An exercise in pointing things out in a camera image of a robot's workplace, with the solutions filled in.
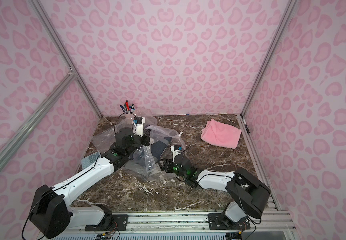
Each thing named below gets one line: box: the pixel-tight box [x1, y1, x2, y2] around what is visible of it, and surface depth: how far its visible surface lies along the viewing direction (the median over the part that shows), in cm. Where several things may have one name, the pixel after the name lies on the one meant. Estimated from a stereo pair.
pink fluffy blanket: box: [200, 118, 242, 150], surface depth 104 cm
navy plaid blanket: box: [150, 136, 173, 159], surface depth 97 cm
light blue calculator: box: [81, 151, 102, 170], surface depth 95 cm
